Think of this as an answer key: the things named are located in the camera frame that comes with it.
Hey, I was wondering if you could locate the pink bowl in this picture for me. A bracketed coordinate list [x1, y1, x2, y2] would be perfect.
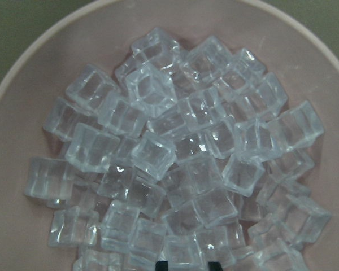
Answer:
[0, 1, 339, 270]

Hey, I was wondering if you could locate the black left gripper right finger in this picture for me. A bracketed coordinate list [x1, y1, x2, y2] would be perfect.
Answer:
[208, 261, 221, 271]

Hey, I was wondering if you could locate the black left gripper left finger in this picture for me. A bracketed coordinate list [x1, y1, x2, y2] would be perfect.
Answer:
[155, 261, 168, 271]

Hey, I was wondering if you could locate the pile of clear ice cubes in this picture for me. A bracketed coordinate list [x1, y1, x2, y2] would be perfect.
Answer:
[24, 28, 331, 270]

